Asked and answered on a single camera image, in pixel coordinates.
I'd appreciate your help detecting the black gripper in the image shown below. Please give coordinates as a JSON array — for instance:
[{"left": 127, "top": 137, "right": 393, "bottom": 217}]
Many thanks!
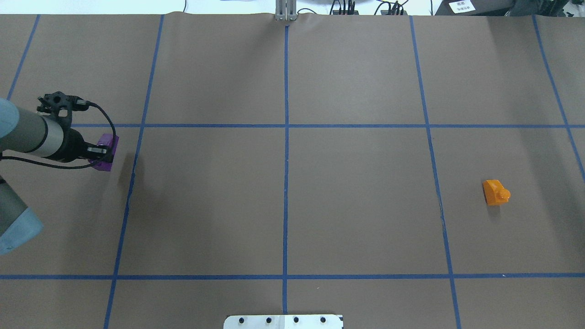
[{"left": 60, "top": 130, "right": 109, "bottom": 162}]

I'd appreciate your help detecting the purple trapezoid block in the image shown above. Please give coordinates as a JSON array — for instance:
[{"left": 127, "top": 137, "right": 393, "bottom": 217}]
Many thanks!
[{"left": 88, "top": 133, "right": 119, "bottom": 171}]

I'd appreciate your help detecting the orange trapezoid block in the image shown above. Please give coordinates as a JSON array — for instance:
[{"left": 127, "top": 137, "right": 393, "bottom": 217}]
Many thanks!
[{"left": 482, "top": 180, "right": 511, "bottom": 206}]

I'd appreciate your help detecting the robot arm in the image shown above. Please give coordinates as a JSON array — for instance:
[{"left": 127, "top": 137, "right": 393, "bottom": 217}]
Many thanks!
[{"left": 0, "top": 91, "right": 119, "bottom": 255}]

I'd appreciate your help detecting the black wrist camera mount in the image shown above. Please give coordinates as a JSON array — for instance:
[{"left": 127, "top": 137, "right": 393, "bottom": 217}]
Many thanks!
[{"left": 36, "top": 91, "right": 90, "bottom": 119}]

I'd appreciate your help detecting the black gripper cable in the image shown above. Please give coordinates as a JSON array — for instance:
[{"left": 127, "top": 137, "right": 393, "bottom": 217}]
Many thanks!
[{"left": 0, "top": 101, "right": 117, "bottom": 170}]

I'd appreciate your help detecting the aluminium frame post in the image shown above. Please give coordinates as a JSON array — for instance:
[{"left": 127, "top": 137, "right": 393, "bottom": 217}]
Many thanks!
[{"left": 275, "top": 0, "right": 298, "bottom": 21}]

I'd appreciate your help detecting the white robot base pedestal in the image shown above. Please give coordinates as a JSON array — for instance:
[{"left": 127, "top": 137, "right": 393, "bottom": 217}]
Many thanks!
[{"left": 223, "top": 314, "right": 344, "bottom": 329}]

